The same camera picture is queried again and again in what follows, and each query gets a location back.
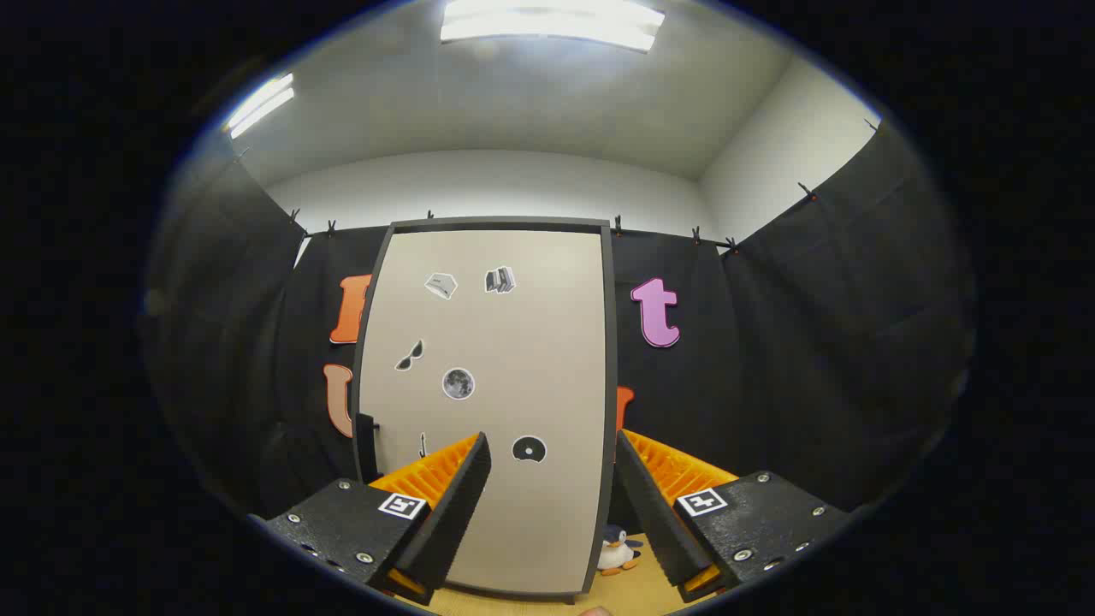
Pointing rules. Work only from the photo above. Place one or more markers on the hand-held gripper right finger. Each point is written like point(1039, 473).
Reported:
point(650, 513)

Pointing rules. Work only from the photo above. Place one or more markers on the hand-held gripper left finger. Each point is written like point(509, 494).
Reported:
point(458, 513)

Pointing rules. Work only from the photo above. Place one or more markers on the beige shoe cabinet door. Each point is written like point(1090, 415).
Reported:
point(513, 342)

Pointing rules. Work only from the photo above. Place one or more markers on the grey shoe cabinet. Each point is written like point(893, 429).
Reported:
point(505, 223)

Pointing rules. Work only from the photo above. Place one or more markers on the penguin plush toy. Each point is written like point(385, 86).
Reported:
point(612, 552)

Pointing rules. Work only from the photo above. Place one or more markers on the black backdrop cloth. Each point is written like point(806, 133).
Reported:
point(813, 342)

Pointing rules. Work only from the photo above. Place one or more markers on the row of black cloth clips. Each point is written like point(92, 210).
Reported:
point(618, 226)

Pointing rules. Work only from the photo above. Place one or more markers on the narrow ceiling light panel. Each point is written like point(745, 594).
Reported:
point(261, 104)

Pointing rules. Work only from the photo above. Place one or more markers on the large ceiling light panel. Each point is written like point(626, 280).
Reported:
point(547, 24)

